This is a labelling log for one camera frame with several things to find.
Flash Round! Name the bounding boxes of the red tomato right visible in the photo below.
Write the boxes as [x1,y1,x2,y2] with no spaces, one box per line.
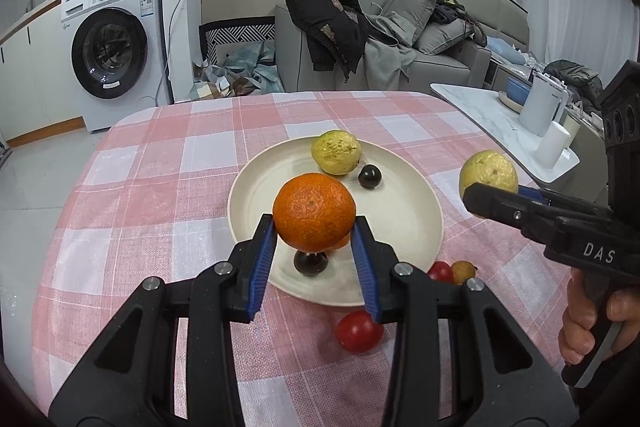
[427,261,454,284]

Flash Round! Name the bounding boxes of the grey sofa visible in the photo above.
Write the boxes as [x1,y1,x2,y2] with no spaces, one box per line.
[274,0,529,93]

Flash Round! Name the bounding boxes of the grey blanket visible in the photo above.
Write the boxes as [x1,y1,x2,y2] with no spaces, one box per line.
[363,12,416,91]

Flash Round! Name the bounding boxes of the brown longan far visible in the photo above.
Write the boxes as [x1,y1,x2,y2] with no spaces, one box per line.
[451,260,477,285]

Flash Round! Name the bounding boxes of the yellow guava rough skin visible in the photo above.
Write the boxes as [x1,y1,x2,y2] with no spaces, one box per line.
[311,130,362,176]

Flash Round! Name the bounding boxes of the white kitchen counter cabinet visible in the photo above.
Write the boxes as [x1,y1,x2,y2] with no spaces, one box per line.
[1,0,86,144]

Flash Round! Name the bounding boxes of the yellow green guava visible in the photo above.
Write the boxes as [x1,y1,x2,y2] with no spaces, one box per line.
[459,150,520,198]

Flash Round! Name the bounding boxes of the red tomato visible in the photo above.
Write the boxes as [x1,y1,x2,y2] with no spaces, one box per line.
[427,261,454,284]
[335,310,385,353]

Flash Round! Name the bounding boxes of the white washing machine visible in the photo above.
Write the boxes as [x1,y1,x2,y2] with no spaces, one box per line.
[61,0,175,132]

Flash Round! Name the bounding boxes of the right hand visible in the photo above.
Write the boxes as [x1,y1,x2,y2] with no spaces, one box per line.
[559,269,640,365]

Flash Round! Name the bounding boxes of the large orange tangerine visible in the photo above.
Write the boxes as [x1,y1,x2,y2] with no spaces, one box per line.
[272,172,356,254]

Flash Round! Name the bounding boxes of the small orange tangerine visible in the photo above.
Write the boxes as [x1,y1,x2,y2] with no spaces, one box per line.
[324,233,350,254]

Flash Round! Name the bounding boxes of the grey pillow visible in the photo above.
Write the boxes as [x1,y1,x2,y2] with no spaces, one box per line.
[381,0,437,46]

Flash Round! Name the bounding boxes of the white marble coffee table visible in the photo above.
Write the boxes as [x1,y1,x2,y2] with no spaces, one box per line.
[431,83,580,185]

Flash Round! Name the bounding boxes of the cream round plate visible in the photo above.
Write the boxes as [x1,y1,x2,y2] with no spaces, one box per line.
[228,136,444,308]

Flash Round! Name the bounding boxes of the black patterned basket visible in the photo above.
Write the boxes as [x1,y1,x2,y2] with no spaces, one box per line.
[198,15,276,65]

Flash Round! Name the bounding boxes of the black jacket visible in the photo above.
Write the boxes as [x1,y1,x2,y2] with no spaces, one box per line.
[284,0,370,78]

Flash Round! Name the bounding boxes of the pink checkered tablecloth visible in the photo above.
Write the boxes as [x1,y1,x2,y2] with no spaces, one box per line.
[32,91,568,426]

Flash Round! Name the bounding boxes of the red tomato left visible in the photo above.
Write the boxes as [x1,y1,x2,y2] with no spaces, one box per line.
[335,310,385,353]

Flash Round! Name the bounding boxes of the white curtain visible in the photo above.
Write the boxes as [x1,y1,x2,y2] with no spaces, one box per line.
[527,0,639,84]

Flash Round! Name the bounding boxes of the white kettle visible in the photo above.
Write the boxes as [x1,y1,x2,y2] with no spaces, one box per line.
[518,72,570,136]

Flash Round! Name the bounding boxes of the white cylinder cup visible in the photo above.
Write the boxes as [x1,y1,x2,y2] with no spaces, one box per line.
[534,121,570,169]

